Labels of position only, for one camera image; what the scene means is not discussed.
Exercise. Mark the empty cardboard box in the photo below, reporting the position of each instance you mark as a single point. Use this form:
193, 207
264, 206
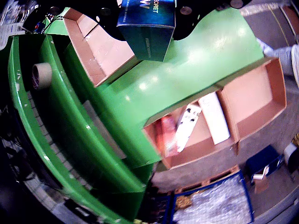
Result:
250, 98

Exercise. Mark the cardboard box with products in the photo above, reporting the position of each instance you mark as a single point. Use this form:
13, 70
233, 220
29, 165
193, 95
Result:
201, 149

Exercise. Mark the white printed paper sheets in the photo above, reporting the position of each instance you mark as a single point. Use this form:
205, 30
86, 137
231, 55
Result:
9, 30

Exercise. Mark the green metal shelf unit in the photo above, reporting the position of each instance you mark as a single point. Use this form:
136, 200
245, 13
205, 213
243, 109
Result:
70, 116

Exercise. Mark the wooden pallet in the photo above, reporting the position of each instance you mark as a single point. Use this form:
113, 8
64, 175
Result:
210, 179

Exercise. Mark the beige tape roll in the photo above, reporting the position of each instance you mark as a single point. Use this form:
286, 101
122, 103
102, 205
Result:
44, 77

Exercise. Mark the blue product box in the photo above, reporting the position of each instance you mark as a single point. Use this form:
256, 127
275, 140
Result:
147, 39

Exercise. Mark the red product box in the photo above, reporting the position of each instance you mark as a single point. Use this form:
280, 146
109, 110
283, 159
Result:
167, 137

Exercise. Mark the person in light clothes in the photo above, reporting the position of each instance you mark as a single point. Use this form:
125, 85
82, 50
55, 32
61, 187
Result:
287, 58

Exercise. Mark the cow print product box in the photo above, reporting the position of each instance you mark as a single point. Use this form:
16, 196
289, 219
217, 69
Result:
187, 126

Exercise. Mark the white product box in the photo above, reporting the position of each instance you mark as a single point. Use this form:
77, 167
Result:
215, 116

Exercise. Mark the large cardboard tray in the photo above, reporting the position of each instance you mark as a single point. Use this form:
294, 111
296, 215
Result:
105, 53

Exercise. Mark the blue plastic crate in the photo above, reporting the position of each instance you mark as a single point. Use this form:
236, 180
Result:
261, 161

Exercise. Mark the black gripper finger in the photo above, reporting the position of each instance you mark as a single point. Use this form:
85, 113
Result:
93, 9
198, 9

